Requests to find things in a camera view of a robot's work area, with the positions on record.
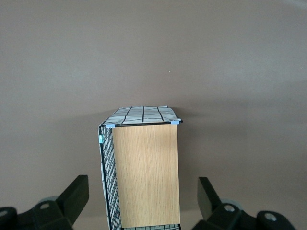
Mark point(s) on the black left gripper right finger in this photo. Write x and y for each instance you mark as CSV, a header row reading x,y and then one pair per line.
x,y
208,201

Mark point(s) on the brown table mat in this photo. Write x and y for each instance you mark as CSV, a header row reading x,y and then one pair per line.
x,y
153,60

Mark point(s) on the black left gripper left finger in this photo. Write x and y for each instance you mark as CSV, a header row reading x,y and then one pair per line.
x,y
72,198

